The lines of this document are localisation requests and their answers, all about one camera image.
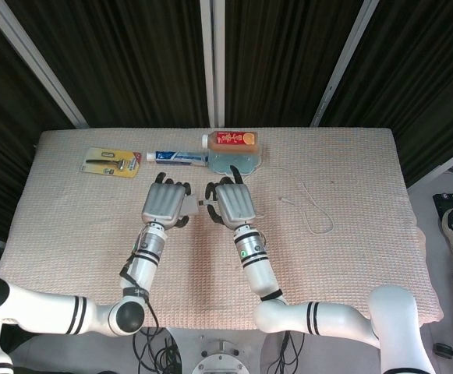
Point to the round metal robot base flange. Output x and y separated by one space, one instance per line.
220 364

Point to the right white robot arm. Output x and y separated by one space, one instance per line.
259 272

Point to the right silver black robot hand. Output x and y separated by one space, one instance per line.
234 202

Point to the light blue plastic dish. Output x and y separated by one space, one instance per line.
222 163

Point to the dark green curtain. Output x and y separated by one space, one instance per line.
280 58
425 78
0 136
132 58

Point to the beige waffle table cloth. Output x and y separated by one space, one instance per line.
327 265

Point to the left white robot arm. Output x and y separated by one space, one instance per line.
144 269

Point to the orange juice bottle red label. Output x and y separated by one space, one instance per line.
232 140

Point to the white charger adapter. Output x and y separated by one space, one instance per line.
190 205

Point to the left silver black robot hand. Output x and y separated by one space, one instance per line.
163 202

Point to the blue white toothpaste tube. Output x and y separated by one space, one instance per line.
175 157

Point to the razor in yellow blister pack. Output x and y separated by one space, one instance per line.
111 161

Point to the white metal frame post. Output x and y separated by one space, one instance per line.
347 58
35 58
214 58

